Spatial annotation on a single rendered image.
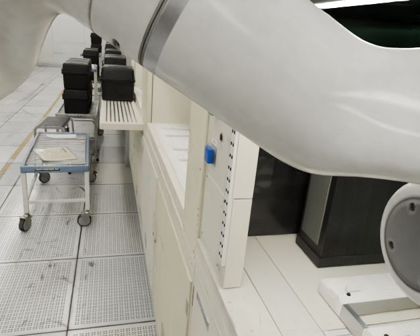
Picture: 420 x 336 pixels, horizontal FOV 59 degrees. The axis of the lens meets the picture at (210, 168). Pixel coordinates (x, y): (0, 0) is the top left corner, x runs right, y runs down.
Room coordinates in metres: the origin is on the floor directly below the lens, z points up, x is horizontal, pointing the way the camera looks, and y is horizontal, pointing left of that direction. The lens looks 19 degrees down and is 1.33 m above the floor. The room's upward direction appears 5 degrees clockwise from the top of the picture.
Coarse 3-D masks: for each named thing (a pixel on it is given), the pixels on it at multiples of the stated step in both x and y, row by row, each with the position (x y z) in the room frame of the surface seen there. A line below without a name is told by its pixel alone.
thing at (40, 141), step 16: (32, 144) 2.70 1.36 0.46; (48, 144) 2.75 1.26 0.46; (64, 144) 2.78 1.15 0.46; (80, 144) 2.82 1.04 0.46; (32, 160) 2.35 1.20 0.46; (64, 160) 3.10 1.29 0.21; (80, 160) 2.44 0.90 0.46; (48, 176) 3.07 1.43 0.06; (96, 176) 3.18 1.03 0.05; (80, 224) 2.33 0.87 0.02
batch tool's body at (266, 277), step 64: (320, 0) 0.59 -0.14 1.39; (256, 192) 0.83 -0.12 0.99; (320, 192) 0.76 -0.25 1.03; (384, 192) 0.75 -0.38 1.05; (256, 256) 0.74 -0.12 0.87; (320, 256) 0.72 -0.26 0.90; (192, 320) 0.78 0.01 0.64; (256, 320) 0.54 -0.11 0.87; (320, 320) 0.55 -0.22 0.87; (384, 320) 0.57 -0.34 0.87
